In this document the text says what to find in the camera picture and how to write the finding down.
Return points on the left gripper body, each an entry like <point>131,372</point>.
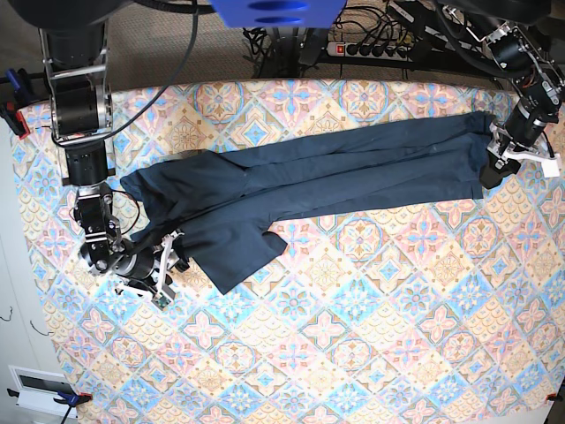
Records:
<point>522,136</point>

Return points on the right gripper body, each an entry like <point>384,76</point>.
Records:
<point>143,274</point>

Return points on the dark navy t-shirt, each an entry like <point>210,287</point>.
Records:
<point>225,203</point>

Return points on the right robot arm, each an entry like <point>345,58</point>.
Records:
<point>81,108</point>

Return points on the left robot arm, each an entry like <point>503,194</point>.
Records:
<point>501,38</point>

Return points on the patterned colourful tablecloth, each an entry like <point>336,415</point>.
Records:
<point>438,313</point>

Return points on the blue orange clamp bottom left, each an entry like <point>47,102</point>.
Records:
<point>66,399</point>

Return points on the blue orange clamp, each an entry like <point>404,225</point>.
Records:
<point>10,111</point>
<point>66,399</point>

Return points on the white power strip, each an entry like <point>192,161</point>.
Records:
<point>372,51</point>

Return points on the blue orange clamp top left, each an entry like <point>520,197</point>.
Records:
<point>10,111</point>

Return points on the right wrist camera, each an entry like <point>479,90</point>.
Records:
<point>163,298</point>

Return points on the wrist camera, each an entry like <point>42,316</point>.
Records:
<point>163,298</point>
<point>551,168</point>

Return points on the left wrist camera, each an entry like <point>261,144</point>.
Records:
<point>551,168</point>

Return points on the white wall outlet box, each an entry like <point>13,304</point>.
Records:
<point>30,379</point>

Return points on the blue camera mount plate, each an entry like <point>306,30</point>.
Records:
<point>278,13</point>

